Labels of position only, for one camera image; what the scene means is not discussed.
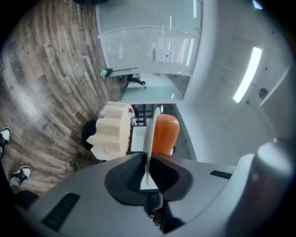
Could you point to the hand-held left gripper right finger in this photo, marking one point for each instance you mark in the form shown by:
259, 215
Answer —
203, 185

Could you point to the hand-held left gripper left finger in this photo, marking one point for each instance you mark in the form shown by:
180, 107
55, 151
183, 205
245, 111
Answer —
76, 208

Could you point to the orange carrot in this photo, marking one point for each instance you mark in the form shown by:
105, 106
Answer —
166, 134

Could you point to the white dish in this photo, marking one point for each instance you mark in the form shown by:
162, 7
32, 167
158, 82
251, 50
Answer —
148, 139

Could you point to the white dish rack tray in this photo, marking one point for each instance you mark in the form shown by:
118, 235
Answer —
138, 139

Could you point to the person's dark trouser leg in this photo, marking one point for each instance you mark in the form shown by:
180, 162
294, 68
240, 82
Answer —
23, 197

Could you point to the person's black white sneaker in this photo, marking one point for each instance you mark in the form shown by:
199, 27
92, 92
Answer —
5, 139
20, 174

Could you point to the black table base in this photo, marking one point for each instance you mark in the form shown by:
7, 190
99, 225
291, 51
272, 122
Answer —
89, 134

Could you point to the yellow checkered tablecloth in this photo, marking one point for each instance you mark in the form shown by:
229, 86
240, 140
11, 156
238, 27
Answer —
111, 132

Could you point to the round ceiling fixture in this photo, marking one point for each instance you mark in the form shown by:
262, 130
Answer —
263, 92

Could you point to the long ceiling light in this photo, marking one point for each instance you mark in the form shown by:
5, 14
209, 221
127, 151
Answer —
248, 74

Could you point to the black office chair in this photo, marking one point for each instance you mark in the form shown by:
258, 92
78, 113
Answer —
135, 80

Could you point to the white paper sign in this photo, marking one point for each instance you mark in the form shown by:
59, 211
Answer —
163, 55

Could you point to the green dustpan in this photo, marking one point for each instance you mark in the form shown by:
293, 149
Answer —
106, 72

